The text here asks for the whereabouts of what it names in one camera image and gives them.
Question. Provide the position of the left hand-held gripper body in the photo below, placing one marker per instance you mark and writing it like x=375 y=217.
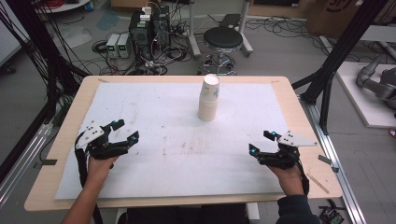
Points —
x=91 y=133

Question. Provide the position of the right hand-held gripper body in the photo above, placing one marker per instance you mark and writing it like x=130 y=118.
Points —
x=294 y=141

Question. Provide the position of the stack of paper cups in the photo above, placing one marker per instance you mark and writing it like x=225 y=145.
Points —
x=208 y=105

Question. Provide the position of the person's left hand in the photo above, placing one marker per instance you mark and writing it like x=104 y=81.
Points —
x=98 y=171

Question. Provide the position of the person's right hand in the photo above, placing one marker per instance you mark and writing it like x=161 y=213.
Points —
x=291 y=182

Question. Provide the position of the grey tape strip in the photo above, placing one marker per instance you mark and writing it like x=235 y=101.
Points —
x=324 y=159

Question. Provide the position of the thin wooden stick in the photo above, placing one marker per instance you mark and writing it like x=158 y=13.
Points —
x=317 y=183

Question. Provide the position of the white table mat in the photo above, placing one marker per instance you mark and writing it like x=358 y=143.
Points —
x=174 y=146

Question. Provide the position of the black tape strip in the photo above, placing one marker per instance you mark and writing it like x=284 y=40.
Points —
x=49 y=162

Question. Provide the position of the wooden table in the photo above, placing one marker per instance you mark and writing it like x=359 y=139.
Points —
x=46 y=186

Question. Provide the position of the white floor board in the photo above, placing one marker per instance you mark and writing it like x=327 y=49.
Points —
x=364 y=105

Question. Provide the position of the grey bench power supply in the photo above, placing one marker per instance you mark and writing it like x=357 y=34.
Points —
x=124 y=46
x=112 y=46

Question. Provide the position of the small black electronic device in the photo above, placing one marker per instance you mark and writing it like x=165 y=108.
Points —
x=331 y=213

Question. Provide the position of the black computer tower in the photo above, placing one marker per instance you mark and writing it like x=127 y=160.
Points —
x=149 y=34

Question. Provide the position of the grey stand leg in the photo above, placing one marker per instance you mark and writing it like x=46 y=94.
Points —
x=193 y=34
x=246 y=34

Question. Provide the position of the black round stool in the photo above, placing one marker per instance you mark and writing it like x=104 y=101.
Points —
x=222 y=39

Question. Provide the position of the black flat pedal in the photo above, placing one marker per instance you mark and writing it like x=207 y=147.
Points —
x=230 y=20

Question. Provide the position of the blue tape roll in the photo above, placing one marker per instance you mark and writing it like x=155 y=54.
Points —
x=89 y=6

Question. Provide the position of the white round table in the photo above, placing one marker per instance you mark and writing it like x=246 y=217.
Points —
x=68 y=5

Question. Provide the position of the cardboard box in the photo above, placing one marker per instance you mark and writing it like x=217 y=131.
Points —
x=336 y=15

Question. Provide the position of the aluminium rail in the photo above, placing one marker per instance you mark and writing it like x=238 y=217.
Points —
x=339 y=174
x=21 y=168

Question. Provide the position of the black frame post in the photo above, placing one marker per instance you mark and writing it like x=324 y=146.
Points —
x=339 y=49
x=43 y=46

